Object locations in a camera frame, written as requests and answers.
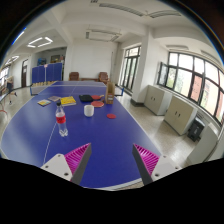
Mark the small red coaster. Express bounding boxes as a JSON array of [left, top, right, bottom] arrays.
[[107, 114, 116, 119]]

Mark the brown armchair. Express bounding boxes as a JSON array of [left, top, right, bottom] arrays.
[[69, 72, 79, 81], [99, 72, 110, 84]]

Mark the white cabinet near pillar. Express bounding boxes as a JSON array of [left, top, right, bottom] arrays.
[[144, 85, 172, 116]]

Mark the white cabinet middle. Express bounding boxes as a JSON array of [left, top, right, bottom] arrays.
[[164, 96, 197, 135]]

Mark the person in background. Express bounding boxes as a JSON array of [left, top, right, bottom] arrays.
[[6, 76, 17, 105]]

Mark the black pouch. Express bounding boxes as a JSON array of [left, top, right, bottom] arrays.
[[79, 95, 93, 102]]

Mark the blue table tennis table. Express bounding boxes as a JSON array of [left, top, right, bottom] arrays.
[[1, 81, 158, 188]]

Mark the white cabinet right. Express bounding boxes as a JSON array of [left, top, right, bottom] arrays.
[[187, 123, 224, 165]]

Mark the blue partition screen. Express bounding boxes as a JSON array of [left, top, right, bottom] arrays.
[[32, 63, 62, 83]]

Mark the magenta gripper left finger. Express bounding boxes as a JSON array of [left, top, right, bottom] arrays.
[[42, 143, 92, 185]]

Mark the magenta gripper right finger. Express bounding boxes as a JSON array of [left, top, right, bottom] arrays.
[[132, 144, 181, 185]]

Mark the right brown armchair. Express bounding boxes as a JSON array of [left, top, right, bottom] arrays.
[[99, 72, 110, 84]]

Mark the grey booklet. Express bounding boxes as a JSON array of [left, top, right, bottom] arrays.
[[48, 96, 61, 102]]

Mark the brown cardboard box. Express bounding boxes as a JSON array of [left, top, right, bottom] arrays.
[[105, 82, 115, 104]]

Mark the white cup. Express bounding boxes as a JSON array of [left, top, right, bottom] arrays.
[[84, 105, 94, 117]]

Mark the black bin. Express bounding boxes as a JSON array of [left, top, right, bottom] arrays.
[[188, 117, 205, 141]]

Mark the clear plastic water bottle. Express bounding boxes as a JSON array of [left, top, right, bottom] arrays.
[[55, 101, 68, 137]]

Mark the left brown armchair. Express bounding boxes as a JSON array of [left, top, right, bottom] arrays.
[[69, 72, 79, 81]]

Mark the red table tennis paddle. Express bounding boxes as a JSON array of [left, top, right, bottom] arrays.
[[91, 101, 104, 107]]

